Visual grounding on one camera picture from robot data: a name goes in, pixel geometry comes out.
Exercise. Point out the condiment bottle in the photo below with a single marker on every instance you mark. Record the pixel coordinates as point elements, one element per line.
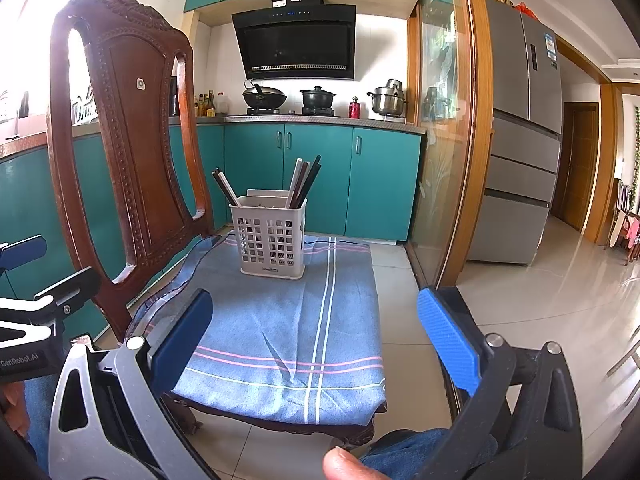
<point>199,106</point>
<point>210,104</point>

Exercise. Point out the metal frame furniture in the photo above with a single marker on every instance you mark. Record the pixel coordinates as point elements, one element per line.
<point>625,360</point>

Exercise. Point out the person's right hand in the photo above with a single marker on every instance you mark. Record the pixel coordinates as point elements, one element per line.
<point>347,466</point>

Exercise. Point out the person's left leg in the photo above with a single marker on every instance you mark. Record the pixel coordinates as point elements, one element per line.
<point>37,410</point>

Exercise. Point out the black cooking pot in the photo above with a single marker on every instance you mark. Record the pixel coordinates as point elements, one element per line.
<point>316,99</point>

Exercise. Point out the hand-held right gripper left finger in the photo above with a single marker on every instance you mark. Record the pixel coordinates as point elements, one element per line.
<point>182,340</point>

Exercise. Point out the green hanging vine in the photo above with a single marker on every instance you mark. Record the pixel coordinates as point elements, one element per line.
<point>636,150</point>

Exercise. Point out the black chopstick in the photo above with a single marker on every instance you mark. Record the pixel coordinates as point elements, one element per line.
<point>312,177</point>

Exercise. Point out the tall black bottle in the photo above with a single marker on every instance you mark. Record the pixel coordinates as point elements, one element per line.
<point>174,97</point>

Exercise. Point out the wood-framed glass sliding door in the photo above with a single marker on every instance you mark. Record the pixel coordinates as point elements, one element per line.
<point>440,110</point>

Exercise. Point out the orange bag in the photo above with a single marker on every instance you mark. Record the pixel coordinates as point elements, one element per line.
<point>526,10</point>

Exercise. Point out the white plastic utensil basket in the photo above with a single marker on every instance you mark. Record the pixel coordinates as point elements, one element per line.
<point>270,273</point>

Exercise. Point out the clothes drying rack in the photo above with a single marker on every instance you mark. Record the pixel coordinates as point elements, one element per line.
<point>622,220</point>

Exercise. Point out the gas stove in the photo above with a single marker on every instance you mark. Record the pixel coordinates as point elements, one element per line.
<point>292,111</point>

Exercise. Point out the blue striped cloth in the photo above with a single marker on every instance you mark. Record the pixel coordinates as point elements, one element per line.
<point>280,320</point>

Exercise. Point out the silver refrigerator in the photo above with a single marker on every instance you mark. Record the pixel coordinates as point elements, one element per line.
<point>520,170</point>

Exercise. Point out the black range hood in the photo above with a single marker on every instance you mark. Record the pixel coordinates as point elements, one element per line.
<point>295,45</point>

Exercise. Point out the black wok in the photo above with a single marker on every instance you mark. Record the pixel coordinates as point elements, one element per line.
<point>265,97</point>

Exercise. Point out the stainless steel pot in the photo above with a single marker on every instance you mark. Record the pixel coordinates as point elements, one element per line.
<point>387,102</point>

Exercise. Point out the brown wooden door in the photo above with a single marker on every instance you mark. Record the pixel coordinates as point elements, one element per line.
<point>577,160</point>

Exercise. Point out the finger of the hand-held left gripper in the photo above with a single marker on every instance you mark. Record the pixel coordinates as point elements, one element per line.
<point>25,251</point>
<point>75,290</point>

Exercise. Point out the red bottle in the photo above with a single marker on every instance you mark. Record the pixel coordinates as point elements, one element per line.
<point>354,108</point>

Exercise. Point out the person's left forearm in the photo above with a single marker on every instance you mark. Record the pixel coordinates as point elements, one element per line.
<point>11,410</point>

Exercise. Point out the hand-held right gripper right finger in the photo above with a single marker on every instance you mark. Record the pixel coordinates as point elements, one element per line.
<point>447,340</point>

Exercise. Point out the teal base cabinet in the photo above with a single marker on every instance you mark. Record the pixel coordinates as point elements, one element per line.
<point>380,185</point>
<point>30,200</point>

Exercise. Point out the person's right leg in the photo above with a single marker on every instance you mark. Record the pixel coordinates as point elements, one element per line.
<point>415,451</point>

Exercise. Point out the person's leg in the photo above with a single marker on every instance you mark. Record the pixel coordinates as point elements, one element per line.
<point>415,451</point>
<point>37,410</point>

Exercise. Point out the white patterned chopstick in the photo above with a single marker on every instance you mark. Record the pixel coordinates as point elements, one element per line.
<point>231,195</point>

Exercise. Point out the carved wooden chair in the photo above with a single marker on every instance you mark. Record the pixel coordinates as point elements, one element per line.
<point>135,160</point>

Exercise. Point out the red-brown chopstick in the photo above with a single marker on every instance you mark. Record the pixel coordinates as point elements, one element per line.
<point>301,187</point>

